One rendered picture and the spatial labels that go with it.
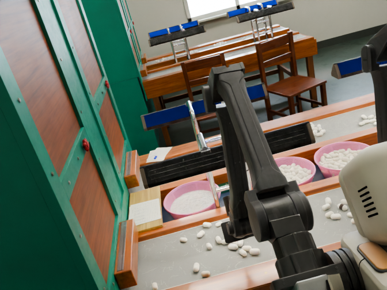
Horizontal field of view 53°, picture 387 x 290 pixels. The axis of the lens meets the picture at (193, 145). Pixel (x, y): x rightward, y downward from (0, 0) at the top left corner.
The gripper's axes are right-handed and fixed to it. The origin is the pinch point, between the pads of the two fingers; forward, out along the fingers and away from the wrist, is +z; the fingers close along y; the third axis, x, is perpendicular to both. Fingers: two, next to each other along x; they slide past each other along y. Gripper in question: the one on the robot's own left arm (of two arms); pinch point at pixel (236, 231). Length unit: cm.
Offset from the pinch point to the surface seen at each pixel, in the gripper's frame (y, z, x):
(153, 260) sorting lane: 32.5, 16.3, 1.9
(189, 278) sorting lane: 19.9, 5.6, 11.0
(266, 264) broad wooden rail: -6.3, -0.9, 13.0
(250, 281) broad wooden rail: 0.7, -4.8, 16.3
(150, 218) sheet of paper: 32.2, 31.1, -15.9
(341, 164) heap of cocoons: -56, 38, -18
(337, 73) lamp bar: -70, 38, -61
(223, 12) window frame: -96, 381, -338
